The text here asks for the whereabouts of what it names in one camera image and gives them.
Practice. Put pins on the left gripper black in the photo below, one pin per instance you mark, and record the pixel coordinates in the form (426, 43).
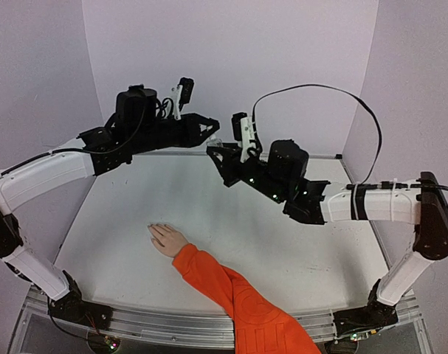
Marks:
(195, 136)

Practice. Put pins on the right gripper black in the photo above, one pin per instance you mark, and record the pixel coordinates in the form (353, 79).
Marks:
(240, 169)

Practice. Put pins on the clear nail polish bottle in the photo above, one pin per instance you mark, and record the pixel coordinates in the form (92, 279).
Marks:
(214, 142)

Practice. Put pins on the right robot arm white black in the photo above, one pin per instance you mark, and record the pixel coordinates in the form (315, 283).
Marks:
(420, 203)

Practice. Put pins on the orange sleeve forearm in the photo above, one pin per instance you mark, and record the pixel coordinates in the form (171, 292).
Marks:
(259, 326)

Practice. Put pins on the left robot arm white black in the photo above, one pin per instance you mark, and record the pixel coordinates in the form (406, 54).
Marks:
(140, 123)

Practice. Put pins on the mannequin hand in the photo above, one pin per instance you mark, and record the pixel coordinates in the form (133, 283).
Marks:
(167, 240)

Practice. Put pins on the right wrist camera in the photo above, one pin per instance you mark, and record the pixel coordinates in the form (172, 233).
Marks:
(245, 134)

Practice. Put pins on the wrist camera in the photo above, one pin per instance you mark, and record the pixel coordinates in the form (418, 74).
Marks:
(181, 96)
(245, 134)

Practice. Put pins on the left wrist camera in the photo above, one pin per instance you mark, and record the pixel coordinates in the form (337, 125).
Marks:
(181, 96)

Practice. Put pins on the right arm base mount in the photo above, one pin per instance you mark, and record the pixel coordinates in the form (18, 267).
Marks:
(373, 316)

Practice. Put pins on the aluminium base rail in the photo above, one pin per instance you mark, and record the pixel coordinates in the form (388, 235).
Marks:
(151, 331)

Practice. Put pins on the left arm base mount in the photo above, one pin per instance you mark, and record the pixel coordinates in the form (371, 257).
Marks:
(73, 308)

